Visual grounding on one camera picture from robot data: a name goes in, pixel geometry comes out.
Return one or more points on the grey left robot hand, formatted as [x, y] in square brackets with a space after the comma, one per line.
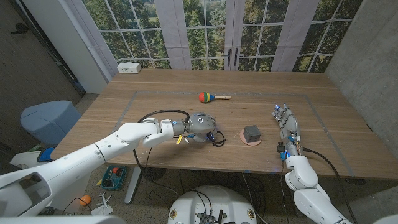
[202, 124]

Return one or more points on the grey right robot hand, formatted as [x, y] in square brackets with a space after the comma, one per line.
[289, 124]

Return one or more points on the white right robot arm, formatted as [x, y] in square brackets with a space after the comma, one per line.
[311, 199]

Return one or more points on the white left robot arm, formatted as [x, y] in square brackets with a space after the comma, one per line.
[93, 155]

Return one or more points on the colourful striped wooden maraca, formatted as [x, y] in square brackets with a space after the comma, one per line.
[204, 97]

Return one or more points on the dark grey cube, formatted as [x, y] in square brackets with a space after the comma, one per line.
[252, 133]

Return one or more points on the pink round coaster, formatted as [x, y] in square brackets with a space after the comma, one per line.
[248, 143]

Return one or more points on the black round grille disc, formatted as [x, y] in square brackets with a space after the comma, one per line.
[154, 173]

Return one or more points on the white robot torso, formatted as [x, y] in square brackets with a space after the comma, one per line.
[214, 202]

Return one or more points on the white power box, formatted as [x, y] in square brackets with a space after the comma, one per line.
[129, 67]

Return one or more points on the white table leg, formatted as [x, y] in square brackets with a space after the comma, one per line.
[133, 186]

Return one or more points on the printed window backdrop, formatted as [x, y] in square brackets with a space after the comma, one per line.
[202, 31]

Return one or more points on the teal plastic basket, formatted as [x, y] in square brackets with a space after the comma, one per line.
[113, 179]

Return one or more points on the white toy airplane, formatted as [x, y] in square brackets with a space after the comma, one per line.
[102, 207]

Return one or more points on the orange ball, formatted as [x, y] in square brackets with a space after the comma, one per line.
[85, 200]

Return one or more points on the blue-grey upholstered stool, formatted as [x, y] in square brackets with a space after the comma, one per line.
[49, 121]

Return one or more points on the blue floor object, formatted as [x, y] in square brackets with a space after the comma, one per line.
[45, 155]

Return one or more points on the white floor mat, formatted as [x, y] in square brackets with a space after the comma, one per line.
[21, 161]

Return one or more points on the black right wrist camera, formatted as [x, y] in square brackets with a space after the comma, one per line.
[280, 147]

